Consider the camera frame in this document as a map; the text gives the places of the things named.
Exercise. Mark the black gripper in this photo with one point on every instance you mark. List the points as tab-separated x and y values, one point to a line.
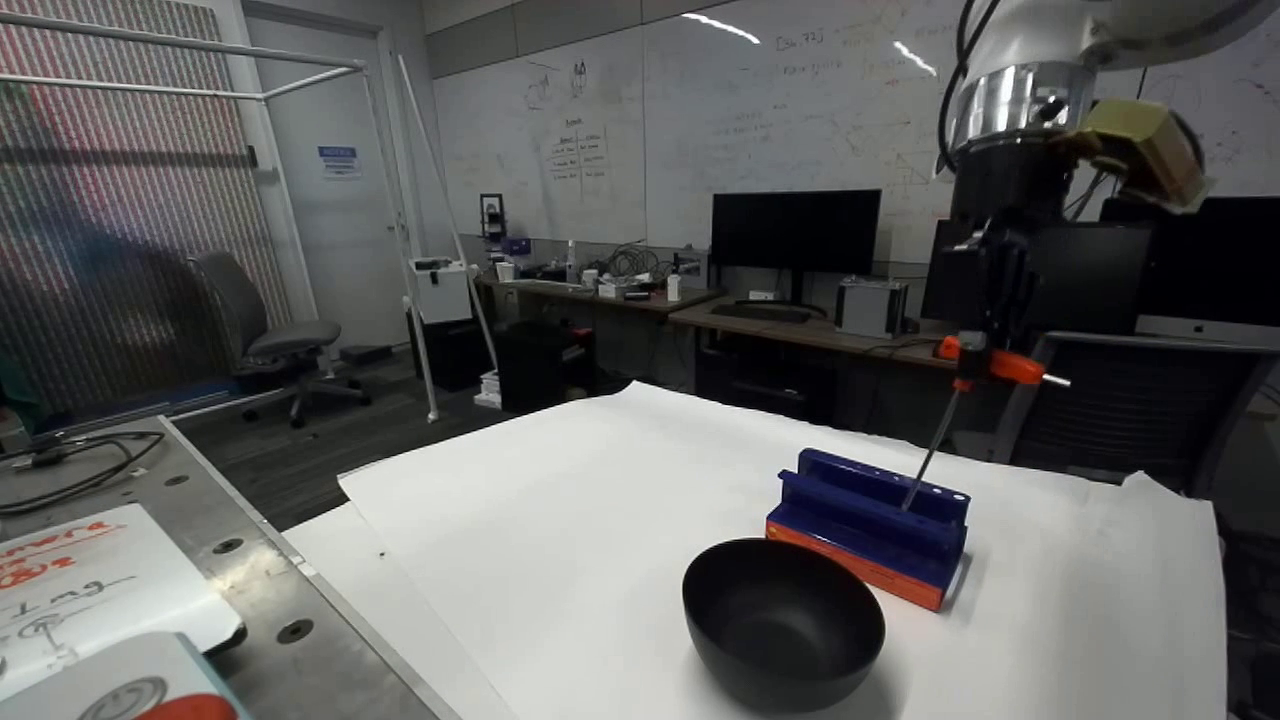
994	252

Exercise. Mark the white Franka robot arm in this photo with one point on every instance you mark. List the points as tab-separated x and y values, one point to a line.
1066	54

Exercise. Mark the black bowl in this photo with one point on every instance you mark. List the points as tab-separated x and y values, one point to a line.
787	624

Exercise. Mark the silver computer box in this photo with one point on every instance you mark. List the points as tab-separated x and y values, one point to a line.
871	306

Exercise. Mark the black mesh chair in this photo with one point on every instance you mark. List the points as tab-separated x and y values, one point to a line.
1132	402

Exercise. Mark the large dark monitor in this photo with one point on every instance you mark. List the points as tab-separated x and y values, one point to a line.
1207	262

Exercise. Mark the blue tool rack orange base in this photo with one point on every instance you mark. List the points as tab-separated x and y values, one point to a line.
867	526

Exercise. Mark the black computer monitor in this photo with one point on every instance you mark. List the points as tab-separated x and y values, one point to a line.
792	233

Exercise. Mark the black keyboard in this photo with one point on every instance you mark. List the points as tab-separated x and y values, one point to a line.
770	308

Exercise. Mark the long wooden desk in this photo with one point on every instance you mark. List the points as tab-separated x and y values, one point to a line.
747	320

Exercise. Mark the small white cup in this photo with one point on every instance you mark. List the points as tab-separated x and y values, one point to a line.
674	289

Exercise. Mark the white paper table cover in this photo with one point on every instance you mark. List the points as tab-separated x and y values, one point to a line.
563	534

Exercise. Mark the white door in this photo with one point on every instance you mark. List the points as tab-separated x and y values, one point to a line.
333	243

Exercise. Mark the blue sign on door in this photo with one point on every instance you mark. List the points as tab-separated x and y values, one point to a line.
336	156

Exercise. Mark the grey office chair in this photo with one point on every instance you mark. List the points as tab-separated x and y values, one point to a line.
265	332

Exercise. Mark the metal table base with holes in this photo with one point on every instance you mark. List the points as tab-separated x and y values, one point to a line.
265	587

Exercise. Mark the paper with red writing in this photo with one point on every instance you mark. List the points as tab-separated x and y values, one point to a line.
92	587

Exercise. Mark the yellowish wrist camera box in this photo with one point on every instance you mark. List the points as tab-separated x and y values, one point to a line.
1147	148

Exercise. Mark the white pipe frame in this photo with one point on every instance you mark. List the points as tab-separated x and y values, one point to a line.
425	266

